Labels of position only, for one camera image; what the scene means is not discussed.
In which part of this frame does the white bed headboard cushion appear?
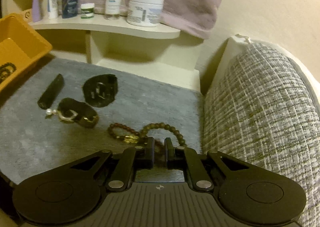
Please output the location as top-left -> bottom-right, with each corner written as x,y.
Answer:
199,33 -> 320,96

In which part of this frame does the grey fluffy towel mat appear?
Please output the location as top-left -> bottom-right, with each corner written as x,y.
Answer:
1,58 -> 203,184

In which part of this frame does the orange plastic tray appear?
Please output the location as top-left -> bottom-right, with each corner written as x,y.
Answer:
1,13 -> 53,91

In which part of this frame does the pearl earring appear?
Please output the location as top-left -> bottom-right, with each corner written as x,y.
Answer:
46,109 -> 57,117

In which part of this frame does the dark green bead necklace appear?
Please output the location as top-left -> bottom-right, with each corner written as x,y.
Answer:
0,63 -> 18,85

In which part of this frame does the small green white jar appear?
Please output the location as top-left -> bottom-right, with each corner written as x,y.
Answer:
80,3 -> 95,19

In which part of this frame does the cream corner shelf unit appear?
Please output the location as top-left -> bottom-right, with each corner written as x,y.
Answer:
2,0 -> 202,91

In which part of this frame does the small cardboard box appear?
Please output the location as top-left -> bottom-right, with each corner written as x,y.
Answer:
19,9 -> 33,23

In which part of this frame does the black wrist watch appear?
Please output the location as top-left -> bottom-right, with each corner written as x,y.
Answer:
82,74 -> 118,108

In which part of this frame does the black cylindrical tube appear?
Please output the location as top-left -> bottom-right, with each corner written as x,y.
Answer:
37,74 -> 65,110

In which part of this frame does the brown bead bracelet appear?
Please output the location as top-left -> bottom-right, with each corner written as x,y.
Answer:
107,122 -> 188,154

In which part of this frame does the lilac cosmetic tube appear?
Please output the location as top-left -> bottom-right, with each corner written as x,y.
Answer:
32,0 -> 42,22

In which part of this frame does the white cream jar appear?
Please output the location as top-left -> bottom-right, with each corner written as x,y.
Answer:
127,0 -> 164,27

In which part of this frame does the grey tweed pillow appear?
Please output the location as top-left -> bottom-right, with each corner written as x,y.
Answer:
202,43 -> 319,226

